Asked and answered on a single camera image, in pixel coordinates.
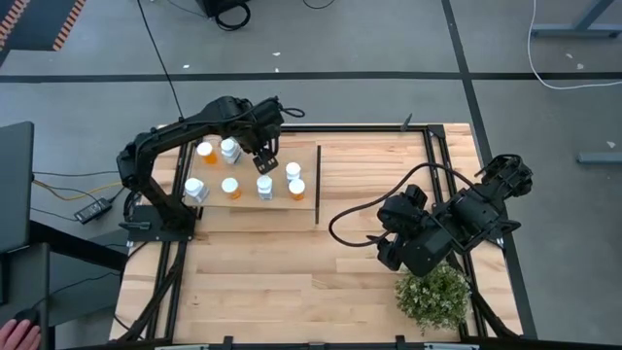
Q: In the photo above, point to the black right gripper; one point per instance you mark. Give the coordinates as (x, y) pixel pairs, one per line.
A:
(401, 214)

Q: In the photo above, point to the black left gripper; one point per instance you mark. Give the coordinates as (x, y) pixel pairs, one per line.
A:
(260, 124)

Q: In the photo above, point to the white medicine bottle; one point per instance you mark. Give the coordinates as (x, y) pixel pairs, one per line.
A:
(228, 146)
(293, 169)
(265, 183)
(193, 185)

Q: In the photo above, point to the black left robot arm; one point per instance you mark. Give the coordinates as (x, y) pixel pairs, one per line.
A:
(160, 133)

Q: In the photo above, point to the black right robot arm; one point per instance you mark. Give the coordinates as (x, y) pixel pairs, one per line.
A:
(486, 204)

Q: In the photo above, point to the wooden shelf board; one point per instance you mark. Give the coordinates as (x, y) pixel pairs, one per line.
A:
(248, 175)

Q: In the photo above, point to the black shelf side panel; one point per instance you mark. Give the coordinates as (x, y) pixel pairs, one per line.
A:
(317, 185)

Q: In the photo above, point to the green potted plant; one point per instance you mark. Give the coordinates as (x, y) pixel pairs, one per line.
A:
(432, 301)

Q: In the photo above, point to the black power adapter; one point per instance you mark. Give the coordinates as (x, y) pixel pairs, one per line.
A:
(92, 211)

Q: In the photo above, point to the grey floor bar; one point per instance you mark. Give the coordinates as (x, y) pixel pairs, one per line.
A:
(600, 158)

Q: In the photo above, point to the dark grey desk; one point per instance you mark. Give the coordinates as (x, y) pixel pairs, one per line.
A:
(24, 277)

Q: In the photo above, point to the dark mat with striped edges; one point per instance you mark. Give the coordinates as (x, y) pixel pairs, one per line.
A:
(29, 29)

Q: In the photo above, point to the black computer mouse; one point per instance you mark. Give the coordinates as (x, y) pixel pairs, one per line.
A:
(26, 315)

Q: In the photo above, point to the person's hand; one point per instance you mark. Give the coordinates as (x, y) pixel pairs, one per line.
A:
(17, 338)

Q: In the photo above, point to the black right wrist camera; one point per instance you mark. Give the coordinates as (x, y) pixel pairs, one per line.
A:
(417, 195)

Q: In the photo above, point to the black aluminium table frame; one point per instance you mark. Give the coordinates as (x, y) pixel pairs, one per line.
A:
(340, 129)

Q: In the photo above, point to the black frame bracket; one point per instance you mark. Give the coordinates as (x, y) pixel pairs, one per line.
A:
(405, 124)
(227, 341)
(400, 341)

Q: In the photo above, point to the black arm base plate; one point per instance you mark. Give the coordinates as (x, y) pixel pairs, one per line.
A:
(505, 226)
(146, 236)

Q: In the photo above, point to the grey table leg frame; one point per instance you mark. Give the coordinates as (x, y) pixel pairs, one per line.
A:
(573, 31)

